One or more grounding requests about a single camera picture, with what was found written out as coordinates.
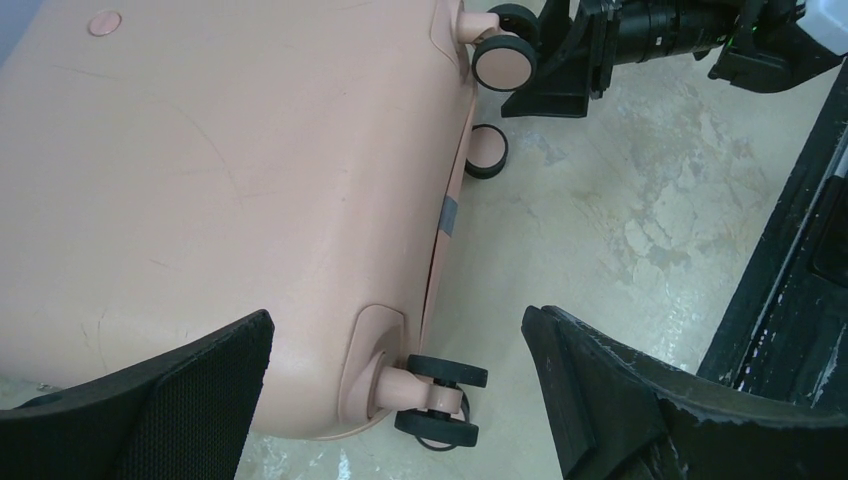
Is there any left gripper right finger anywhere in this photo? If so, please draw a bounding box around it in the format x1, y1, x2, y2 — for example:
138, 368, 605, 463
521, 306, 847, 479

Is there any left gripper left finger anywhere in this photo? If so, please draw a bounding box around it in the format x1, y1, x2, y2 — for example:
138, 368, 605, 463
1, 310, 274, 479

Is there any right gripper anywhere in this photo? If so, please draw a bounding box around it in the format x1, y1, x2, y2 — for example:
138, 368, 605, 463
500, 0, 738, 118

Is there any pink suitcase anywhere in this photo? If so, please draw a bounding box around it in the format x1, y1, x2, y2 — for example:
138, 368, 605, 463
1, 1, 538, 447

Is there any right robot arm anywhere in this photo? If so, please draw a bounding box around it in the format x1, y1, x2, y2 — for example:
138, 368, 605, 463
492, 0, 847, 118

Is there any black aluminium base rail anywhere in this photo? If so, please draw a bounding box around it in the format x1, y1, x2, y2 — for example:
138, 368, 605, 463
697, 68, 847, 413

